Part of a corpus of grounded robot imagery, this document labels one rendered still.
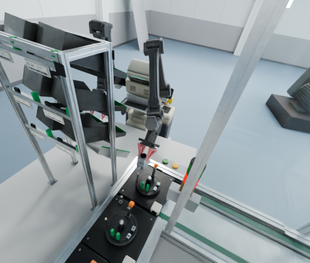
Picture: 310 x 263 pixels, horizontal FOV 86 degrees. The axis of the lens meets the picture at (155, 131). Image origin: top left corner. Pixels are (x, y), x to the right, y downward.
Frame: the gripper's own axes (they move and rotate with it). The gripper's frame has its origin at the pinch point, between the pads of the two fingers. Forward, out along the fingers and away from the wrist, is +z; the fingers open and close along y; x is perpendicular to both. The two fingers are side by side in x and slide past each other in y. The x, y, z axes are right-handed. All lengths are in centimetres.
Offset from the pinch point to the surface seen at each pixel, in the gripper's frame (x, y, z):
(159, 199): 9.2, 13.1, 17.6
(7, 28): -55, -33, -28
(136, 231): -6.9, 12.9, 29.4
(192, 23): 615, -315, -586
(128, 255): -13.1, 15.4, 35.8
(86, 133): -29.1, -12.5, -4.3
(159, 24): 592, -475, -559
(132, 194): 2.9, -0.1, 20.3
